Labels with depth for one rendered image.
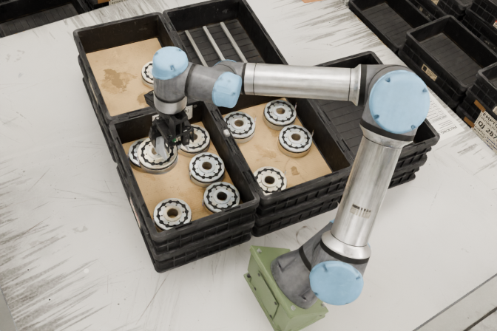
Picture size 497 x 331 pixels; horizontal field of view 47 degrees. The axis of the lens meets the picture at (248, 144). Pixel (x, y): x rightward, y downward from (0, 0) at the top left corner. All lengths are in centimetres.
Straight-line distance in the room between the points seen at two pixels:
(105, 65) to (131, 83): 12
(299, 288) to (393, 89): 57
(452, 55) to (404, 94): 180
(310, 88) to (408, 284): 72
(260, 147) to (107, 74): 56
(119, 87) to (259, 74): 67
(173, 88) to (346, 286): 57
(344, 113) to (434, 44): 116
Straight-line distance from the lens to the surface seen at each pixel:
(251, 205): 150
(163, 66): 121
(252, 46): 203
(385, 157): 121
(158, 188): 164
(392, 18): 320
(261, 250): 150
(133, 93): 186
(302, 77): 131
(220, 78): 121
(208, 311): 162
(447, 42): 300
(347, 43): 231
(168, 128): 137
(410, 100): 116
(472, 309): 265
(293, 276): 145
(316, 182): 157
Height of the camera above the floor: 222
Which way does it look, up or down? 53 degrees down
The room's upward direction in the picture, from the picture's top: 9 degrees clockwise
